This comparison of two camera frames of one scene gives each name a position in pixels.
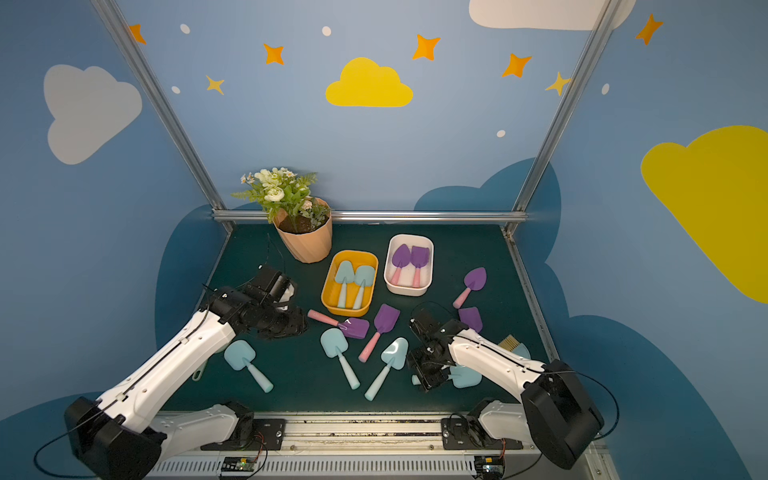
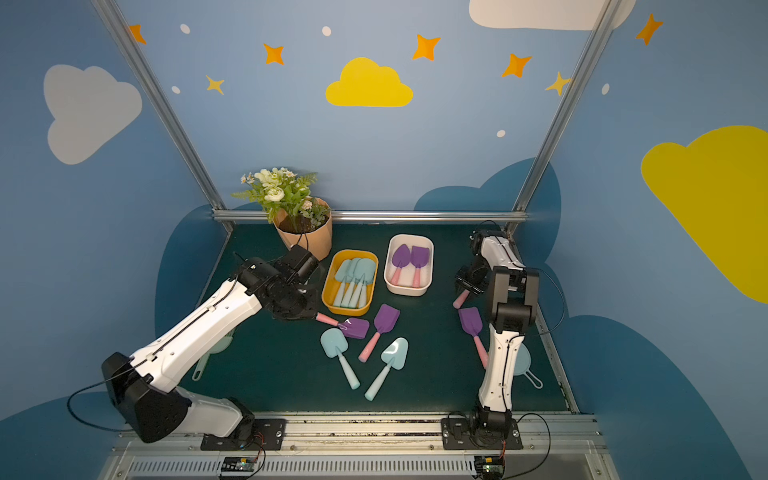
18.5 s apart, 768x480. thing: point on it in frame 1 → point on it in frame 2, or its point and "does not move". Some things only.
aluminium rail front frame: [369, 446] does not move
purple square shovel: [471, 317] does not move
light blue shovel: [364, 276] → [351, 276]
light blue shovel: [461, 377] → [366, 271]
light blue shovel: [239, 354] → [357, 275]
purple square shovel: [419, 257] does not move
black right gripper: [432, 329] → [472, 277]
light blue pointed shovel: [344, 275] does not move
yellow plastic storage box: [349, 283] does not move
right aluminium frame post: [608, 15] does not move
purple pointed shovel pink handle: [401, 257] does not move
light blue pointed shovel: [394, 355] does not move
